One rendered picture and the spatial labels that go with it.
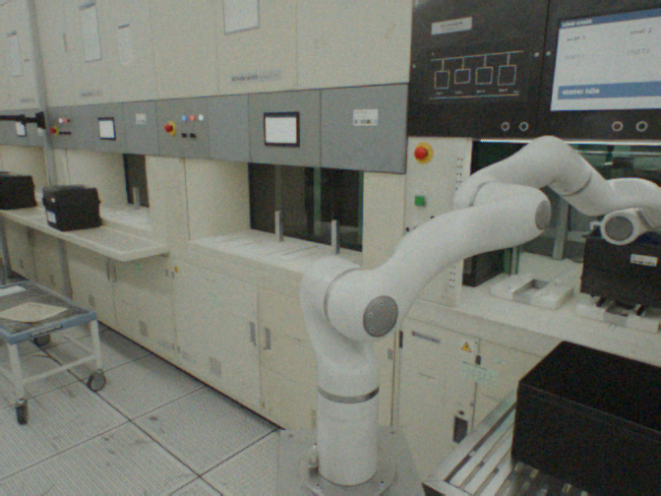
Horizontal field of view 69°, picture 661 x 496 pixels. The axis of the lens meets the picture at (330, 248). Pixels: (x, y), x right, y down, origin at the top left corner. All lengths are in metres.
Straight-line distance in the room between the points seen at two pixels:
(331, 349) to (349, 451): 0.19
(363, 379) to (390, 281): 0.19
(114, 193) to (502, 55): 3.21
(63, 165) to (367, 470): 3.32
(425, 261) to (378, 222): 0.79
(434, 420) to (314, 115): 1.16
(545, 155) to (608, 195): 0.23
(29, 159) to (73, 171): 1.51
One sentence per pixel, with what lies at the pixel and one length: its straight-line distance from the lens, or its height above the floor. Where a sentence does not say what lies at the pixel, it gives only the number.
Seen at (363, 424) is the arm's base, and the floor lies 0.90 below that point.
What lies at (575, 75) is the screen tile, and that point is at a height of 1.55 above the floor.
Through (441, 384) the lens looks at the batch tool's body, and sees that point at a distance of 1.71.
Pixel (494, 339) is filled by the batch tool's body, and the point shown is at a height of 0.81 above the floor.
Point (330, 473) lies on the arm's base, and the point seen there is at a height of 0.79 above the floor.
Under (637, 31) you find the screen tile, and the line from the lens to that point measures 1.37.
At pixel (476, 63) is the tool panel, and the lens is 1.49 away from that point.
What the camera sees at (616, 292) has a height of 0.96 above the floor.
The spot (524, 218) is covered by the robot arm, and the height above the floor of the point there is 1.26.
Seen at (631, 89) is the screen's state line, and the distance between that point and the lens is 1.36.
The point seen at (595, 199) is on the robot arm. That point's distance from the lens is 1.25.
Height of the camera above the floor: 1.42
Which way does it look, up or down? 14 degrees down
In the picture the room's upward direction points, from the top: straight up
